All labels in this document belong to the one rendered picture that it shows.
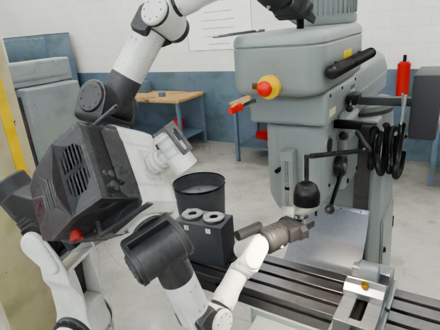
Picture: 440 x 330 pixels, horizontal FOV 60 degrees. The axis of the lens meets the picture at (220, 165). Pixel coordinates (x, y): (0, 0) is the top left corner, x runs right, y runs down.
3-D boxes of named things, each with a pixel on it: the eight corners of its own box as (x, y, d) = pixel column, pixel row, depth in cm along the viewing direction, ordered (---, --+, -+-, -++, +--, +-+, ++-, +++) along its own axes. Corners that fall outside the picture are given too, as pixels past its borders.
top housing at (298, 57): (320, 99, 93) (321, 30, 87) (228, 96, 106) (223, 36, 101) (363, 71, 129) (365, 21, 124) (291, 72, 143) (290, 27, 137)
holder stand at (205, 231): (224, 268, 155) (220, 225, 148) (178, 258, 164) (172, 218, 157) (236, 252, 165) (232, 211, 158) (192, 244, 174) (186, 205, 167)
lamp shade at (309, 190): (297, 209, 100) (296, 188, 98) (290, 198, 107) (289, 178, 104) (323, 206, 100) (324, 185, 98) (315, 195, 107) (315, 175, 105)
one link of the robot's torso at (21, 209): (-22, 198, 111) (11, 169, 103) (11, 180, 122) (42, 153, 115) (41, 270, 115) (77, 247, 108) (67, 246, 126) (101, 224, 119)
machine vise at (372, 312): (377, 352, 111) (380, 323, 107) (327, 334, 119) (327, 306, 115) (397, 283, 138) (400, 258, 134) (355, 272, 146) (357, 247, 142)
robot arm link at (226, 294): (253, 285, 116) (224, 346, 106) (228, 277, 123) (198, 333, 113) (239, 266, 110) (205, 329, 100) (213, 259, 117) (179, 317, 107)
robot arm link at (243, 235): (283, 249, 122) (256, 263, 116) (264, 253, 131) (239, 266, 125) (269, 217, 123) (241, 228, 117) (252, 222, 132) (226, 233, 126)
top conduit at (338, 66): (338, 79, 92) (339, 65, 90) (321, 79, 94) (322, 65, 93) (376, 57, 127) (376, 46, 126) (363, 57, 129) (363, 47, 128)
